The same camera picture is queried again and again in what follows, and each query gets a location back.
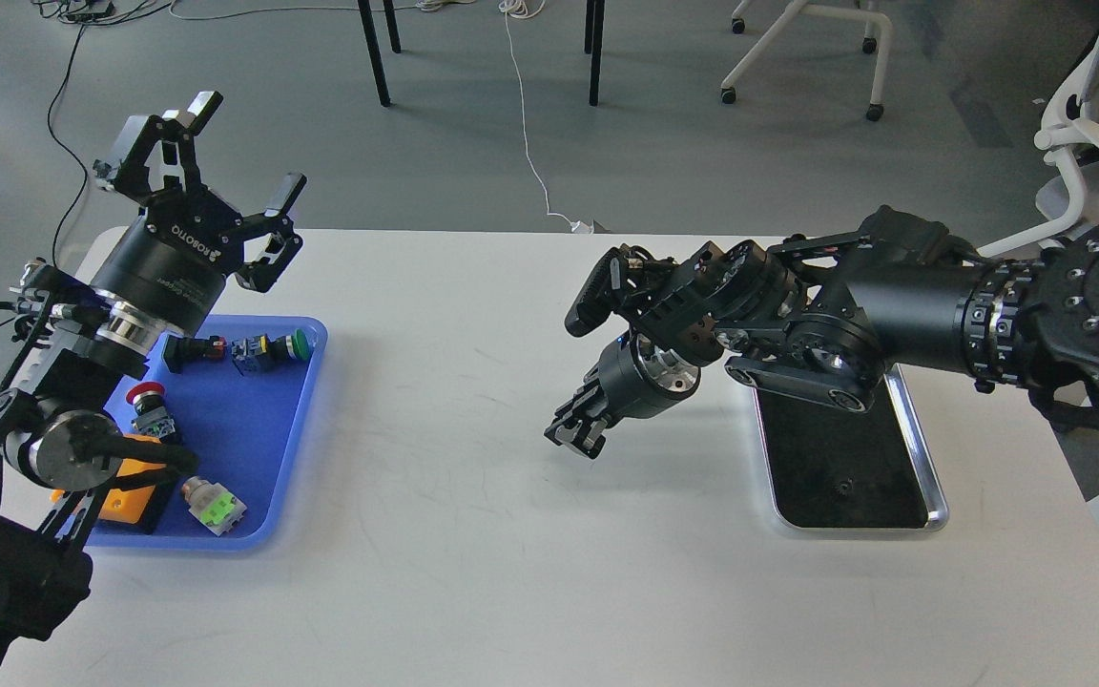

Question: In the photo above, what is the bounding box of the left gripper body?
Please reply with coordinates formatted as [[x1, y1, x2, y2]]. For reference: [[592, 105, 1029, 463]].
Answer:
[[89, 191, 243, 330]]

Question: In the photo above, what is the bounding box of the black floor cable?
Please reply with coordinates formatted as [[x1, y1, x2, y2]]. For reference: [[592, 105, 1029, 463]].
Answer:
[[31, 0, 178, 268]]

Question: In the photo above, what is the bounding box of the black table leg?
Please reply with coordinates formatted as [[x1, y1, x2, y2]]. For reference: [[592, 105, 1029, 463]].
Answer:
[[582, 0, 606, 106], [381, 0, 402, 53], [355, 0, 392, 108]]

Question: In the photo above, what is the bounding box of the steel metal tray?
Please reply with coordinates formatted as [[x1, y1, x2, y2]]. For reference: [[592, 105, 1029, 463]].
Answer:
[[755, 366, 950, 536]]

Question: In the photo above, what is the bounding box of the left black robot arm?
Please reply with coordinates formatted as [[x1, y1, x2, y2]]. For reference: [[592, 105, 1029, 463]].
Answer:
[[0, 91, 306, 664]]

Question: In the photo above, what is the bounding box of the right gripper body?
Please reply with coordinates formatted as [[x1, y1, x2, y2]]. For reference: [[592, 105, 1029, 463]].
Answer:
[[597, 336, 701, 423]]

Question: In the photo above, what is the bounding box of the white rolling chair base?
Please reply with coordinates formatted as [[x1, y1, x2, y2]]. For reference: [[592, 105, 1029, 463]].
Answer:
[[717, 1, 898, 123]]

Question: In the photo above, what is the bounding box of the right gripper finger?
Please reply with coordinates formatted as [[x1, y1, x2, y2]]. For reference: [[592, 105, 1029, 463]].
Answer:
[[544, 365, 614, 448], [569, 407, 623, 459]]

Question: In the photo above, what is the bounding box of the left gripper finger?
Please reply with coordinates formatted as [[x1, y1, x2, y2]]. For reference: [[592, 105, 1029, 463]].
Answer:
[[231, 173, 308, 293], [93, 91, 225, 215]]

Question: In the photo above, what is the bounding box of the green grey switch module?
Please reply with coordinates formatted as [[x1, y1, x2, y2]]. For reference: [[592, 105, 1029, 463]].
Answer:
[[180, 475, 247, 536]]

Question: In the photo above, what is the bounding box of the orange button enclosure box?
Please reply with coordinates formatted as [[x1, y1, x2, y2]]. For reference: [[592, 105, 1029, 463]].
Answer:
[[49, 434, 173, 534]]

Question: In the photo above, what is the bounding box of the blue plastic tray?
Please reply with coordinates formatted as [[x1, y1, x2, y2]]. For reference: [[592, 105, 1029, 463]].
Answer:
[[87, 314, 330, 552]]

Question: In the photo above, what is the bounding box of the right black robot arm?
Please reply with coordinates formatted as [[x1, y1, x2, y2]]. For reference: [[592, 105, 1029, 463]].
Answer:
[[545, 207, 1099, 458]]

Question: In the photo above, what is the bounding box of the red mushroom push button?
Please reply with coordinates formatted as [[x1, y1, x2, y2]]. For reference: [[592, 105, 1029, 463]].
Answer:
[[125, 380, 184, 445]]

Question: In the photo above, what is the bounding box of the black selector switch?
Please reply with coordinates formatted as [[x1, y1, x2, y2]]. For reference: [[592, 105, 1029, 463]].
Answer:
[[162, 335, 226, 374]]

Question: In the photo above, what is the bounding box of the white floor cable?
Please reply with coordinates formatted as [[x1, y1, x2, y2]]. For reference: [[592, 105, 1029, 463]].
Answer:
[[497, 0, 593, 236]]

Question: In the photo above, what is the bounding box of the green push button switch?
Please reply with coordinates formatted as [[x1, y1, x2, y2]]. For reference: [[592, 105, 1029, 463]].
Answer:
[[227, 329, 314, 377]]

